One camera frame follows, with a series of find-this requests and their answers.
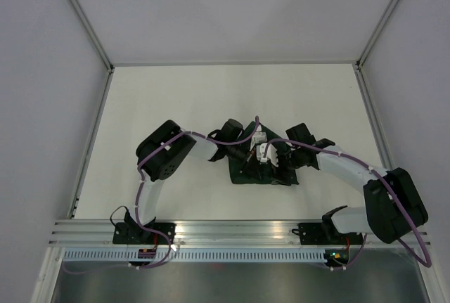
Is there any right aluminium frame post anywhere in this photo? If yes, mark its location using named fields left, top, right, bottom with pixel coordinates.
left=355, top=0, right=401, bottom=70

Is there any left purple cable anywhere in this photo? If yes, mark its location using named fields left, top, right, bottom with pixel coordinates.
left=63, top=115, right=262, bottom=276

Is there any aluminium front rail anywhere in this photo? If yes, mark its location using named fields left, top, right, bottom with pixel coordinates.
left=47, top=219, right=433, bottom=248

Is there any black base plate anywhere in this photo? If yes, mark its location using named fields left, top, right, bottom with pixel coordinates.
left=112, top=222, right=176, bottom=245
left=292, top=222, right=364, bottom=247

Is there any left aluminium frame post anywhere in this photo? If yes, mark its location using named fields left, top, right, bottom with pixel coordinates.
left=67, top=0, right=114, bottom=72

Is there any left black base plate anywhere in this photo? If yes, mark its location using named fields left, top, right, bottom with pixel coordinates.
left=112, top=222, right=176, bottom=245

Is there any dark green cloth napkin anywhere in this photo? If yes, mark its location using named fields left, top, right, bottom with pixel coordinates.
left=229, top=141, right=299, bottom=186

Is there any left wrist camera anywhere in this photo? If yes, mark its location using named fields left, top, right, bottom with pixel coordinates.
left=250, top=131, right=267, bottom=150

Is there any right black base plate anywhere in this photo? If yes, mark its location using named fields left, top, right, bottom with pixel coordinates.
left=292, top=222, right=364, bottom=247

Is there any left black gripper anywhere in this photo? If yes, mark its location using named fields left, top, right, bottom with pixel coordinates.
left=227, top=142, right=263, bottom=182

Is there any purple cable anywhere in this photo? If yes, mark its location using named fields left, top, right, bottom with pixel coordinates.
left=63, top=115, right=262, bottom=276
left=264, top=139, right=433, bottom=271

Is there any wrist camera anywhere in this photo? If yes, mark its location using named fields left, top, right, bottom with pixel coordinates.
left=250, top=131, right=267, bottom=150
left=256, top=143, right=278, bottom=167

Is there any white slotted cable duct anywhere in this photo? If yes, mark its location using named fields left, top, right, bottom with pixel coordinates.
left=63, top=248, right=326, bottom=263

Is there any back aluminium frame bar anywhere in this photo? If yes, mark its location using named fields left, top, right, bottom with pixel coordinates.
left=112, top=59, right=359, bottom=67

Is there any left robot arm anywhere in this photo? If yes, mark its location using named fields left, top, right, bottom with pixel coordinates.
left=124, top=117, right=259, bottom=244

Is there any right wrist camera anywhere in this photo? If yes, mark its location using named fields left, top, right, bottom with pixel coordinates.
left=256, top=143, right=278, bottom=167

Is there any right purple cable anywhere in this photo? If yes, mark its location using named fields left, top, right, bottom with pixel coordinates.
left=264, top=139, right=433, bottom=271

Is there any aluminium frame post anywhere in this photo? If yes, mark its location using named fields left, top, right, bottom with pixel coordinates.
left=355, top=0, right=401, bottom=70
left=67, top=0, right=114, bottom=72

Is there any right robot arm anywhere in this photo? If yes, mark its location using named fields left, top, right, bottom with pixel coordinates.
left=278, top=123, right=429, bottom=244

